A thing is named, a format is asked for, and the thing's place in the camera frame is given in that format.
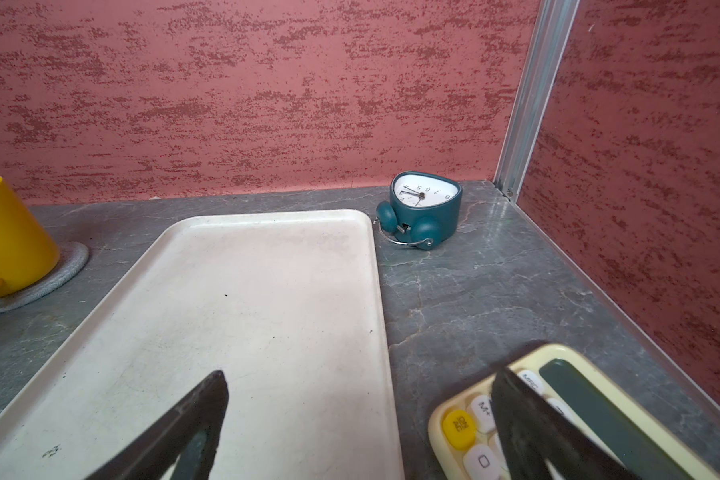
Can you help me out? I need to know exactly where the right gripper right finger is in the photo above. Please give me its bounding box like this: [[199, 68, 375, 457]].
[[492, 367, 638, 479]]

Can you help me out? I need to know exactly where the grey woven round coaster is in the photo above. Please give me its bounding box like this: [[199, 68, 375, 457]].
[[0, 242, 90, 314]]

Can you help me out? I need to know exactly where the beige tray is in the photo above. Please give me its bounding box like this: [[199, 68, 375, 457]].
[[0, 209, 404, 479]]

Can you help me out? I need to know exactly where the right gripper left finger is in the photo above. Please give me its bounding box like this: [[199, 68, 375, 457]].
[[89, 370, 229, 479]]

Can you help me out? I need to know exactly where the yellow mug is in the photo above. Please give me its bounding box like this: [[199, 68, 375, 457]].
[[0, 176, 60, 298]]

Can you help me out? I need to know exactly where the teal cat mug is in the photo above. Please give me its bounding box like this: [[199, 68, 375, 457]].
[[373, 171, 463, 251]]

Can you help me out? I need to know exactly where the yellow calculator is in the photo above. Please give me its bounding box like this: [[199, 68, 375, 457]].
[[428, 344, 719, 479]]

